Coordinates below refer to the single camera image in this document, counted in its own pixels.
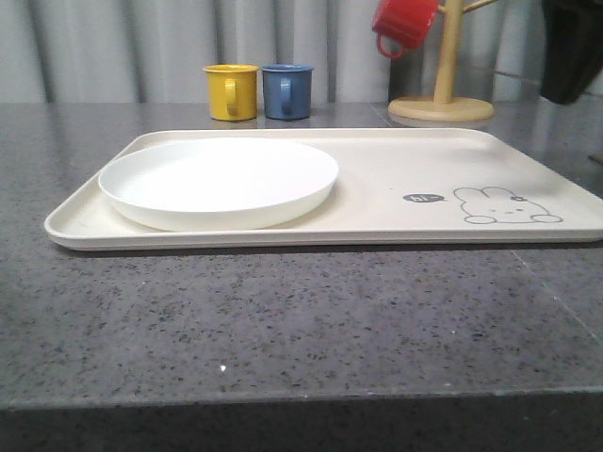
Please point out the red enamel mug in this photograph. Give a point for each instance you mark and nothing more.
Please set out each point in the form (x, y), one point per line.
(405, 22)

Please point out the white round plate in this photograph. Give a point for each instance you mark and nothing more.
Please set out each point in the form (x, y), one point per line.
(219, 184)

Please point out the cream rabbit serving tray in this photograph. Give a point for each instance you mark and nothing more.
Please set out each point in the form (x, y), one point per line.
(395, 186)

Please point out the blue enamel mug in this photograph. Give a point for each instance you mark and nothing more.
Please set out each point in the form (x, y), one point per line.
(287, 91)

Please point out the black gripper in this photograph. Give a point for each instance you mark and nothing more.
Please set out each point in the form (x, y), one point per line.
(573, 48)

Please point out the yellow enamel mug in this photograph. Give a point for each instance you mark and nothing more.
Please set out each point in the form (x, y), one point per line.
(232, 90)

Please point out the wooden mug tree stand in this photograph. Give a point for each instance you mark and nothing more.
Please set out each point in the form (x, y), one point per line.
(443, 106)

